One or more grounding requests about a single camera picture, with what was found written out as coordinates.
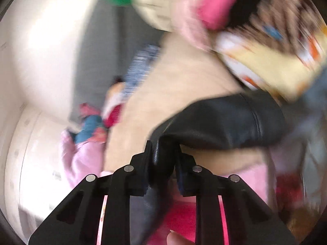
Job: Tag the yellow cartoon blanket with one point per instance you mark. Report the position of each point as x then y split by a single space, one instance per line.
281 49

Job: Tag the grey quilted headboard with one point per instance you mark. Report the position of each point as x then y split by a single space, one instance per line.
112 37

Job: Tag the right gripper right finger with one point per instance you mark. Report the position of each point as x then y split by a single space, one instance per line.
228 211

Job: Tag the pink cartoon fleece blanket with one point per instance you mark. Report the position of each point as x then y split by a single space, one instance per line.
181 214

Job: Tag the right hand thumb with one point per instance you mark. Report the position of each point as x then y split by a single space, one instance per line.
174 238

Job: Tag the black leather jacket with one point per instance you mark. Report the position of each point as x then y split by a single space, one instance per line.
244 120

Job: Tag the blue patterned cloth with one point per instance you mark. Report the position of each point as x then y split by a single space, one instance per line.
139 69

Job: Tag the pink quilt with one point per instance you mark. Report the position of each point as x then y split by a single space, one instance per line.
80 160

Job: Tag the beige plush bed cover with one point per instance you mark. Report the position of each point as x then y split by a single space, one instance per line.
180 76

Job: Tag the red and cream pillow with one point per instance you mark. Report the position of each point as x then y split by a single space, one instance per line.
113 104

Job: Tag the teal floral pillow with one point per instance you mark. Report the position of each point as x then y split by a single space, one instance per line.
93 129

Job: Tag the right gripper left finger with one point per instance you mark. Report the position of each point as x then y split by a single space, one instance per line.
98 209

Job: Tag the pink fuzzy garment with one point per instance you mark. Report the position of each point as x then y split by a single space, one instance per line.
193 19

